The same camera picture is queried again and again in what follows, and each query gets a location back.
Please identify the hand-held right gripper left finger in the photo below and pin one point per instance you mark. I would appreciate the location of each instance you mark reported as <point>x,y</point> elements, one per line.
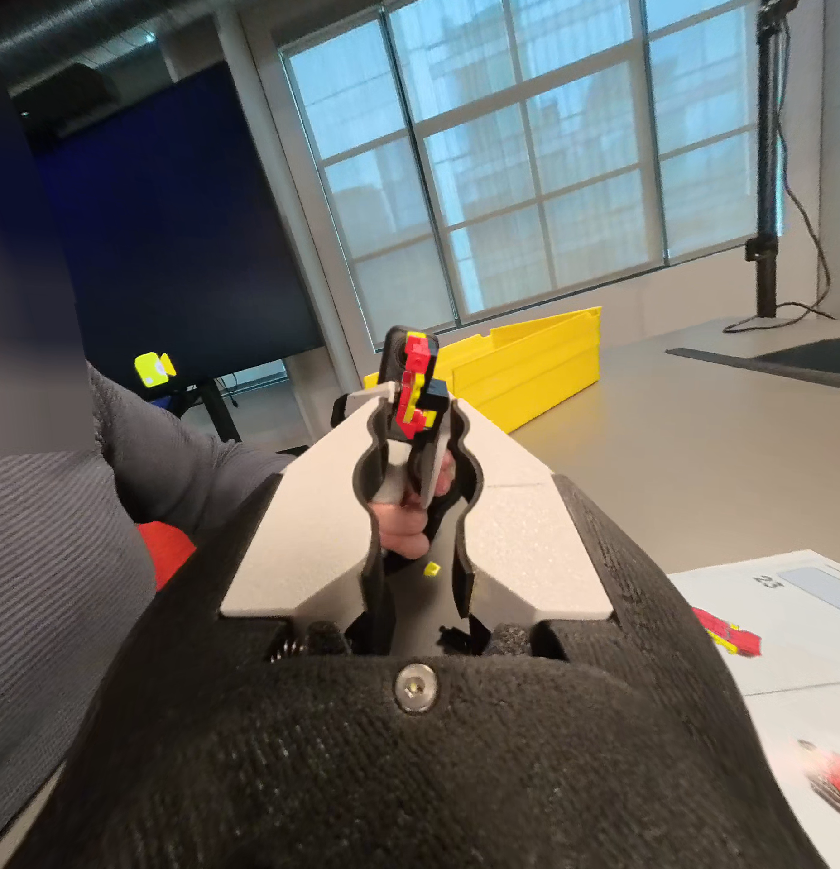
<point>304,543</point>

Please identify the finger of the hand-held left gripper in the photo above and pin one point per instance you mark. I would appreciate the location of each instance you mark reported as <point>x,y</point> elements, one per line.
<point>369,397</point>
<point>435,461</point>

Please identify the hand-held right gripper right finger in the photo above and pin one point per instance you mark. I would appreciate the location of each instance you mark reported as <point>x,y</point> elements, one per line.
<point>528,543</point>

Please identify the red yellow lego model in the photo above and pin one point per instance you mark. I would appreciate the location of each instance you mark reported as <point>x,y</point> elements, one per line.
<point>416,353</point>

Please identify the person's left forearm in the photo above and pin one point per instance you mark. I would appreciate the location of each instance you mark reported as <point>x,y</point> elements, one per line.
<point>175,468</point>

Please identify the person's left hand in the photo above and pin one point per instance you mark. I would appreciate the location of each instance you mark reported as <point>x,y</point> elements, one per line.
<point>403,533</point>

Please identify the yellow plastic bin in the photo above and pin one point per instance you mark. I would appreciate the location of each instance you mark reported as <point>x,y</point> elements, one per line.
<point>528,366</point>

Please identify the red fabric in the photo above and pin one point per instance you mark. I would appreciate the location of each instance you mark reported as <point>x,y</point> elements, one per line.
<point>165,550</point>

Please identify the large grid window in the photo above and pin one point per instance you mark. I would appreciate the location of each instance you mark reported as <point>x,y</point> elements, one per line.
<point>474,170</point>

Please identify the large dark display screen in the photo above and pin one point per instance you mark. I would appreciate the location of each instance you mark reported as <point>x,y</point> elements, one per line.
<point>189,237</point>

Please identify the person's grey sweater torso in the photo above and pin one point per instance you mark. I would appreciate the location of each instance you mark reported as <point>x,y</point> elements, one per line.
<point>53,611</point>

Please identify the open instruction booklet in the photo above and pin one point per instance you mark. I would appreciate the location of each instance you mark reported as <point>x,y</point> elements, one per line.
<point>786,679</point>

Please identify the dark ceiling duct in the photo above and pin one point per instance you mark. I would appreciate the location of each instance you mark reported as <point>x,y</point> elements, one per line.
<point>155,27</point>

